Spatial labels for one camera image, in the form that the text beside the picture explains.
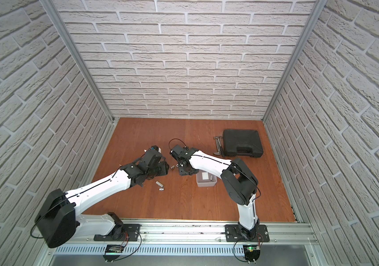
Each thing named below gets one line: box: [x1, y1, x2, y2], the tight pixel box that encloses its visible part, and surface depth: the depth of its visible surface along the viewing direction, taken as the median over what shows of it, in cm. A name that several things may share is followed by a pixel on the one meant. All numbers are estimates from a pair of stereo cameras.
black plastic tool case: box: [222, 129, 264, 158], surface depth 102 cm
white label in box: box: [201, 171, 209, 180], surface depth 94 cm
